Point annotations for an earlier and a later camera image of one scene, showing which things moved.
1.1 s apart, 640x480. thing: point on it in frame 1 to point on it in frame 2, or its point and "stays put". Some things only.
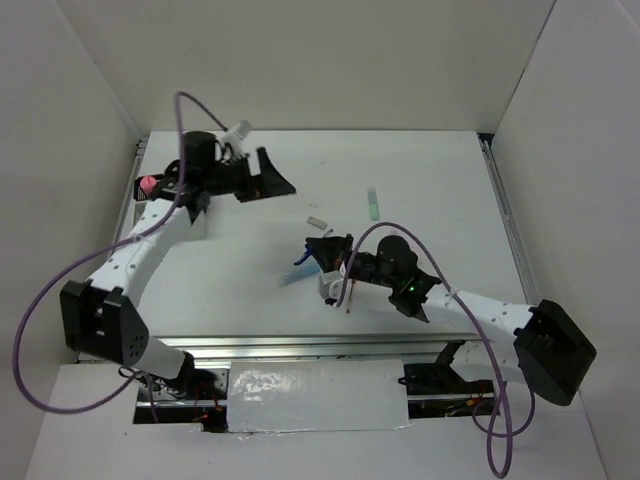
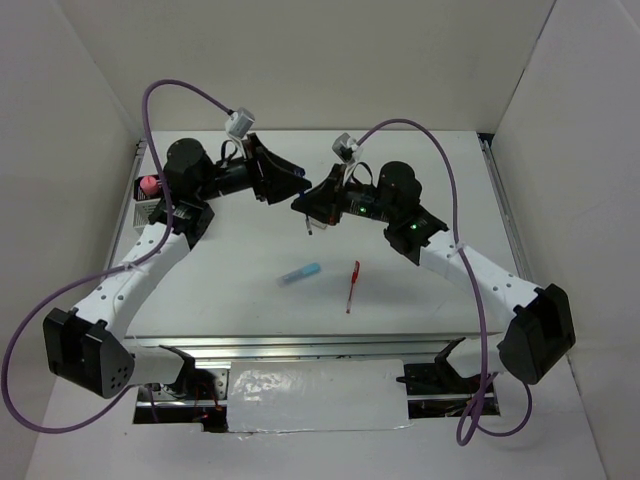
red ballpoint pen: [351, 296] stays put
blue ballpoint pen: [306, 254] to [309, 228]
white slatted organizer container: [141, 199] stays put
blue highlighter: [310, 268] stays put
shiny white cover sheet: [268, 396] stays put
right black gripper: [332, 250] to [326, 201]
